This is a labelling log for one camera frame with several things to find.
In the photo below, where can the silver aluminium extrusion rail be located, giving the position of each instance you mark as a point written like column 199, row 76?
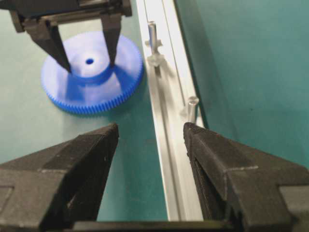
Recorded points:
column 169, row 93

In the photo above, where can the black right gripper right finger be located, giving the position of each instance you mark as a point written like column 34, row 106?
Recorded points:
column 254, row 190

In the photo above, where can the steel shaft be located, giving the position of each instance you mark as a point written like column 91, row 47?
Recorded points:
column 155, row 59
column 189, row 112

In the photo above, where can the far steel shaft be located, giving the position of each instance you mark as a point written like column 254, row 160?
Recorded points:
column 155, row 59

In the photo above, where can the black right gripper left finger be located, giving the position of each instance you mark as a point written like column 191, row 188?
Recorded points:
column 51, row 189

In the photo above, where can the large blue plastic gear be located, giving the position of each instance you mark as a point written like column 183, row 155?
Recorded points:
column 93, row 85

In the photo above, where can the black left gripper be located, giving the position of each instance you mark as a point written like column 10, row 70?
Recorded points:
column 35, row 15

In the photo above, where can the near steel shaft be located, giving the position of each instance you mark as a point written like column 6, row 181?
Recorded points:
column 189, row 112

